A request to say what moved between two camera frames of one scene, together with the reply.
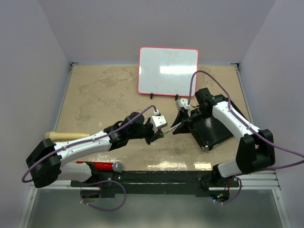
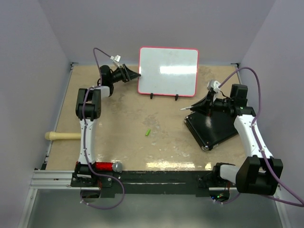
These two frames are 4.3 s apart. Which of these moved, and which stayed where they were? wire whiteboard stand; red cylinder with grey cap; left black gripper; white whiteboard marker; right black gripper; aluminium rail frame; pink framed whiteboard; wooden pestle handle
Moved: left black gripper; right black gripper; white whiteboard marker
Stayed: wire whiteboard stand; aluminium rail frame; red cylinder with grey cap; wooden pestle handle; pink framed whiteboard
